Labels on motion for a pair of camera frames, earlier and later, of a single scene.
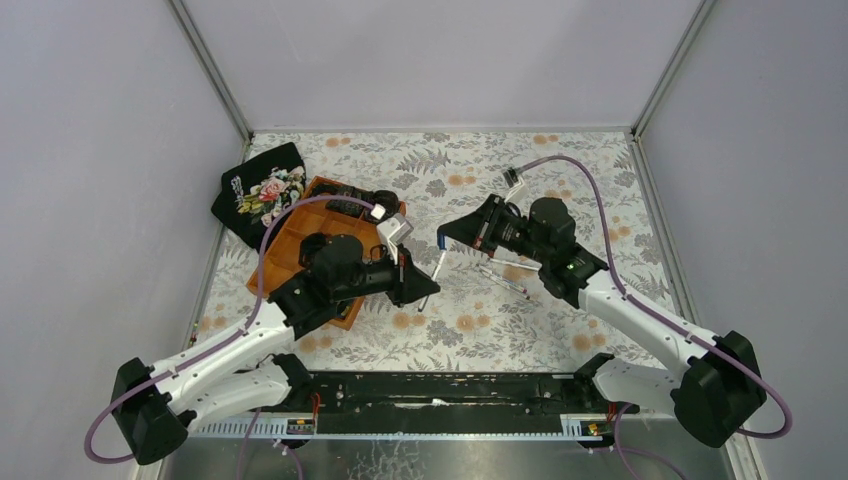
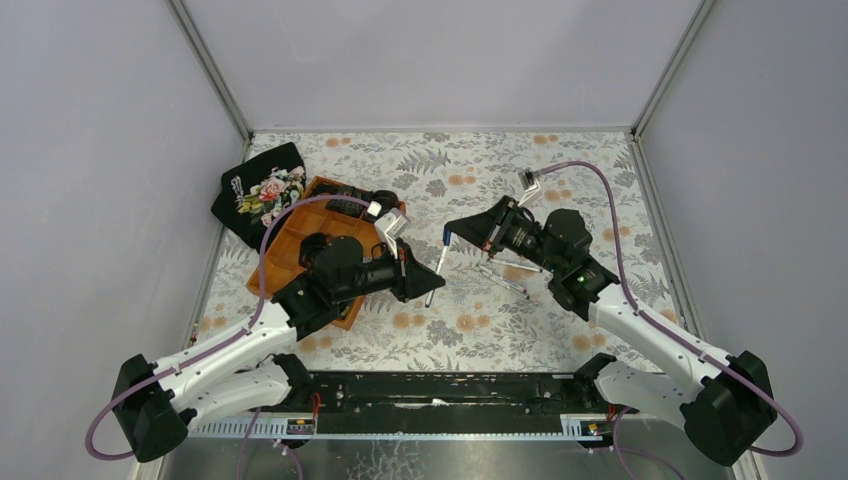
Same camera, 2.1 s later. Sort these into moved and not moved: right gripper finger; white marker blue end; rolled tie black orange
Moved: white marker blue end
Not moved: rolled tie black orange; right gripper finger
